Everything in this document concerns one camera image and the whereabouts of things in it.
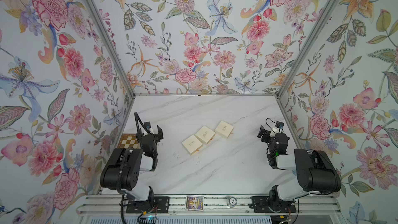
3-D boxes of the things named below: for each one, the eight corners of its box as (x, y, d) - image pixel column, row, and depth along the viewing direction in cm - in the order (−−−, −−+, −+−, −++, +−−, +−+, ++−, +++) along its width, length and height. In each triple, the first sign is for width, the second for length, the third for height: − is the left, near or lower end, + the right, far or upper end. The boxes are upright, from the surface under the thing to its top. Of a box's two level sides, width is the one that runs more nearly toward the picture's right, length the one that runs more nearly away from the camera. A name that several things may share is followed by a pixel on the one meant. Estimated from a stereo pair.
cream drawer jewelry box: (191, 156, 91) (191, 154, 89) (181, 145, 96) (181, 142, 94) (203, 146, 95) (203, 144, 93) (193, 136, 100) (193, 134, 98)
